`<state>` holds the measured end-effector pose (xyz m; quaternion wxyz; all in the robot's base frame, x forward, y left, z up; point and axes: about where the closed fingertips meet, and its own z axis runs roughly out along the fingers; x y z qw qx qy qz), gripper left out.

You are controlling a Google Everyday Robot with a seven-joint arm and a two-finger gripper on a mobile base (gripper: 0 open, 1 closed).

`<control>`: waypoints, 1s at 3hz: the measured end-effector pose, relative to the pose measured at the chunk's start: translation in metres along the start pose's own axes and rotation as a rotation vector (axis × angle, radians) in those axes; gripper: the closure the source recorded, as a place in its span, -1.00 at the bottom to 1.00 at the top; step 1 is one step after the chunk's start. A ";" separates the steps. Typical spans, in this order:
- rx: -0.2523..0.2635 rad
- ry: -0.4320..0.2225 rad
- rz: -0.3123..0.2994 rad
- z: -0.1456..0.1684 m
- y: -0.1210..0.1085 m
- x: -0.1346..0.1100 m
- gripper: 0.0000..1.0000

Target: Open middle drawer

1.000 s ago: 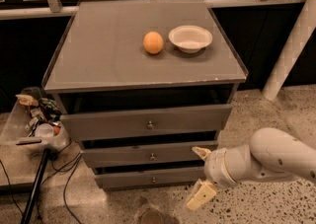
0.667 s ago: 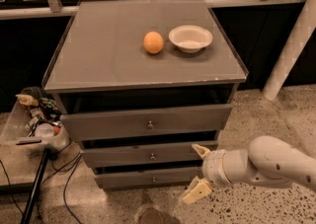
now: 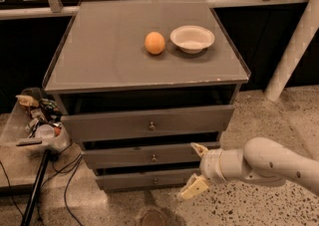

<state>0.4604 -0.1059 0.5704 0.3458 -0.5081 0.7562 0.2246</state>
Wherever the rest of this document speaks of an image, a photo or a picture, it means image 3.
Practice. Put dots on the grey drawer cabinet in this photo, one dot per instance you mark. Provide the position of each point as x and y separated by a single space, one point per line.
103 66

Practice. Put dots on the crumpled snack bag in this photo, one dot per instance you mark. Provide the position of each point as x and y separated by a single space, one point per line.
50 106

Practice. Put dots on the grey drawer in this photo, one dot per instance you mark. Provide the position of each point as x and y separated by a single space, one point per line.
139 156
123 125
151 179

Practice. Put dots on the black stand pole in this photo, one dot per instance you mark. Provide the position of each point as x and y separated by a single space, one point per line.
27 216

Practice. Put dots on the grey top drawer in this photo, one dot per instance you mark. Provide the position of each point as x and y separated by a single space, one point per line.
123 125

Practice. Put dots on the white cup in bin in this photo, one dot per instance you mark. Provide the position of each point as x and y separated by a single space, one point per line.
45 131

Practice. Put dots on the white bowl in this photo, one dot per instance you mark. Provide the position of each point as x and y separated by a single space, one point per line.
192 39

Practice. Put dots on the orange fruit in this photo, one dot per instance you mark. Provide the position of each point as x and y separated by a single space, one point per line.
154 43

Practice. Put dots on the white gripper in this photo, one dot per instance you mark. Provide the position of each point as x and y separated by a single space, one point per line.
211 164

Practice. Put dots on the white diagonal post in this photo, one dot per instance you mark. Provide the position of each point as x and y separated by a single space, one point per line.
299 42

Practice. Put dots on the round floor drain cover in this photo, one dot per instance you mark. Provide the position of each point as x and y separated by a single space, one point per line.
152 217

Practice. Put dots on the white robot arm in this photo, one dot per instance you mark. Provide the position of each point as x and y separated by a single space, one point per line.
261 161

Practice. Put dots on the grey bottom drawer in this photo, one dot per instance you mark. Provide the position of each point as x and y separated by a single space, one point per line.
151 179

